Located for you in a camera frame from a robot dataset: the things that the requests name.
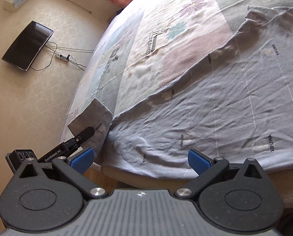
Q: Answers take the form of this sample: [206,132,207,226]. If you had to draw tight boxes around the grey pyjama trousers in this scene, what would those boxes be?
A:
[67,4,293,180]

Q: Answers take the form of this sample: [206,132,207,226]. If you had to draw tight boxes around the white power strip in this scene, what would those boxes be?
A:
[55,53,69,62]

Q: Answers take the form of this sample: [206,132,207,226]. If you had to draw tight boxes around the black wall television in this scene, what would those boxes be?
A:
[1,21,54,71]

